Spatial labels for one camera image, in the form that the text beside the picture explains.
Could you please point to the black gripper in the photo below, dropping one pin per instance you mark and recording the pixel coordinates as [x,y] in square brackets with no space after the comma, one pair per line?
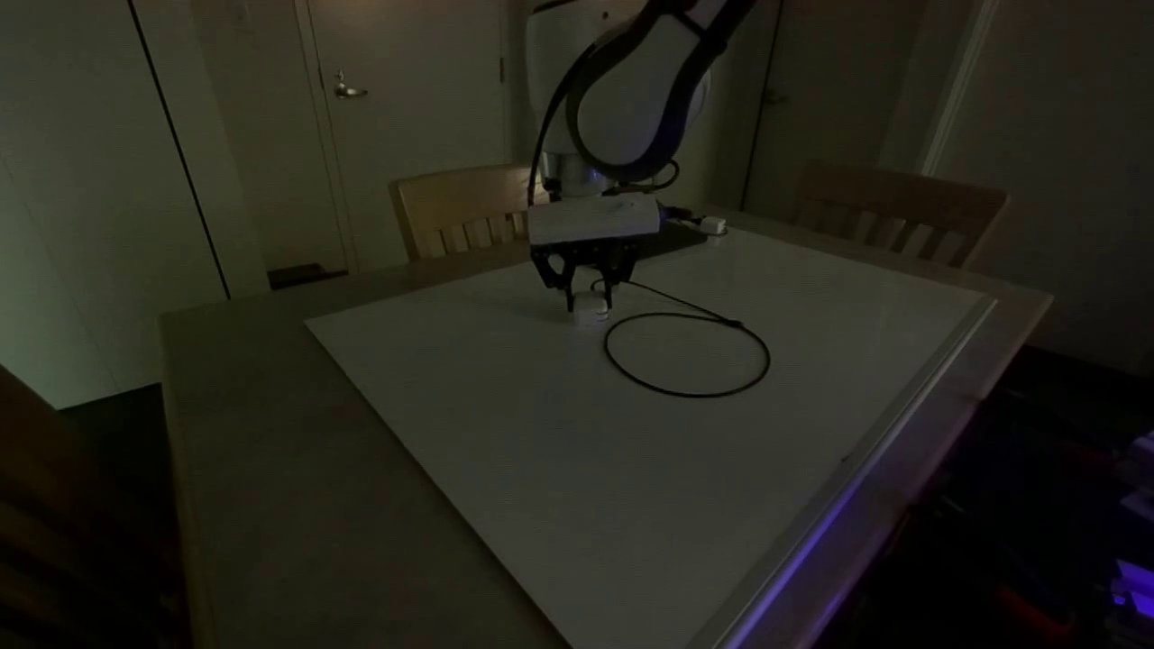
[589,253]

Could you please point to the white robot base blue lights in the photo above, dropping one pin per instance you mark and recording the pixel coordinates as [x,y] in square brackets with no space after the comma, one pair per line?
[1137,590]

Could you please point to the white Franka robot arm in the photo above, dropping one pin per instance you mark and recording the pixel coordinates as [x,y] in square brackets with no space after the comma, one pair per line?
[626,84]

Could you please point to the black closed laptop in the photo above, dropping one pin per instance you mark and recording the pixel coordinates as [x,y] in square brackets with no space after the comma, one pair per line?
[678,235]

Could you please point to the small white device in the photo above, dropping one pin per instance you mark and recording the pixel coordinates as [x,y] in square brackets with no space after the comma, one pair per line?
[713,225]

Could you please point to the white table mat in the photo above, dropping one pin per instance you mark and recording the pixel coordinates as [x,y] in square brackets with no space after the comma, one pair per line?
[600,457]

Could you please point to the white closet door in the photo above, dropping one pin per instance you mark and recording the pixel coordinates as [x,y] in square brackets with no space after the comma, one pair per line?
[735,120]

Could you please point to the white room door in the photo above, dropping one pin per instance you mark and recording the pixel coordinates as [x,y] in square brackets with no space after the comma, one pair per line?
[399,120]

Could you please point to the small black floor box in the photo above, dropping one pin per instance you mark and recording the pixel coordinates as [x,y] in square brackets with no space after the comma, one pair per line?
[308,276]

